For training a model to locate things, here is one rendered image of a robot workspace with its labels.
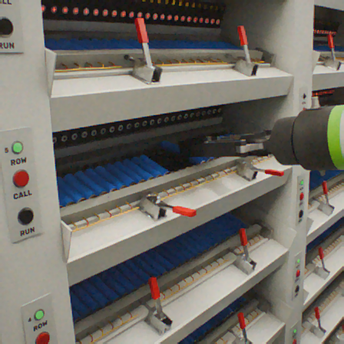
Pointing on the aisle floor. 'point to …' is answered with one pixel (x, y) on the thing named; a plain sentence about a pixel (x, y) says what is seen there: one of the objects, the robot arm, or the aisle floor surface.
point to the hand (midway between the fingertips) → (200, 147)
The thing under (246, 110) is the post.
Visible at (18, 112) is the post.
